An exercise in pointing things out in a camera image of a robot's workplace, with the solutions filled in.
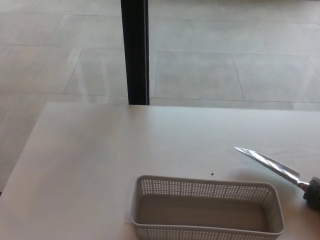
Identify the silver garden trowel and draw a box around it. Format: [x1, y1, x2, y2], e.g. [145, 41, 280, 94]
[234, 146, 320, 210]

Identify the black vertical frame post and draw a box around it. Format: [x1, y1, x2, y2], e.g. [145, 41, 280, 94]
[120, 0, 151, 106]

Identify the grey perforated plastic basket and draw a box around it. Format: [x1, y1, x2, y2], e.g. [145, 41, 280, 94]
[129, 174, 285, 240]

